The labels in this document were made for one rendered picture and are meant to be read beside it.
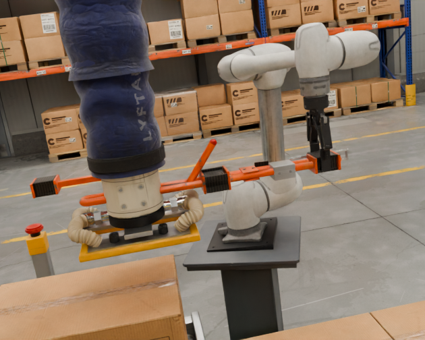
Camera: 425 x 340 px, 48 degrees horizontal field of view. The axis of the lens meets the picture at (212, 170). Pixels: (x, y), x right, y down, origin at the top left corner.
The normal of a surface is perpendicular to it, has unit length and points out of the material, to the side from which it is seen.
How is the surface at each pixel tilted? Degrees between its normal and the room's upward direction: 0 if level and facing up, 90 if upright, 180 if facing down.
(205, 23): 86
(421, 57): 91
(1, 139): 90
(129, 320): 0
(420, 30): 90
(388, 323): 0
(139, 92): 70
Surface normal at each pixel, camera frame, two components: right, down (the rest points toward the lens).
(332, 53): 0.48, 0.15
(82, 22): -0.21, 0.04
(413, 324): -0.13, -0.96
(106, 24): 0.26, 0.04
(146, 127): 0.78, -0.26
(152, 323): 0.13, 0.24
